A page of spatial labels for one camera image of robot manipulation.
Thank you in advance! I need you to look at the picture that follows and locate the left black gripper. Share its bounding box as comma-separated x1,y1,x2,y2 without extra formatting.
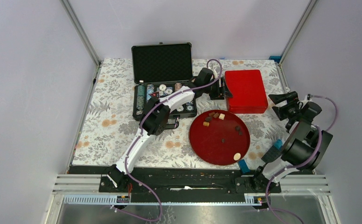
202,77,232,100

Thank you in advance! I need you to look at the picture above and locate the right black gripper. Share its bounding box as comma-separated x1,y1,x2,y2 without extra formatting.
269,91,301,121

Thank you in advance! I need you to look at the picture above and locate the red square box lid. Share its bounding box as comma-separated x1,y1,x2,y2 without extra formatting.
224,70,268,114

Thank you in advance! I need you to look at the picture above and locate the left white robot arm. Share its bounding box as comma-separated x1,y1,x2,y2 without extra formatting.
106,65,223,192

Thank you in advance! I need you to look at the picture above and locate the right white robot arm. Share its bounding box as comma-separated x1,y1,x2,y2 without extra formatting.
250,91,333,192

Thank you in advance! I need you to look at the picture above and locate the white oval chocolate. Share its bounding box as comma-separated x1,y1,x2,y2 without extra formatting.
233,153,241,161

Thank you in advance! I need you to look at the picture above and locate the round red tray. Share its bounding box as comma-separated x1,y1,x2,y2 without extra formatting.
188,110,251,166

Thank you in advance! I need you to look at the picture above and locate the grey lego baseplate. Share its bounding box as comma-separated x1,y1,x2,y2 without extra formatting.
261,139,283,163

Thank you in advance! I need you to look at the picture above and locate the black poker chip case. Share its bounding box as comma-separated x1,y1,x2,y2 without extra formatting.
132,42,197,130

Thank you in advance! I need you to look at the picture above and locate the blue lego brick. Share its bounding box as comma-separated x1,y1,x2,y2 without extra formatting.
237,159,250,175

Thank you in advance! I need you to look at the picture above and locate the floral tablecloth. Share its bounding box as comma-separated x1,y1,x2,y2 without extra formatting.
72,58,288,169

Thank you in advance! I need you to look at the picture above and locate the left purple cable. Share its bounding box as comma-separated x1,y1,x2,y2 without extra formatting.
110,58,223,222

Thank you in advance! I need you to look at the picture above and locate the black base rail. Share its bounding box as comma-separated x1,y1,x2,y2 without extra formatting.
91,166,282,203

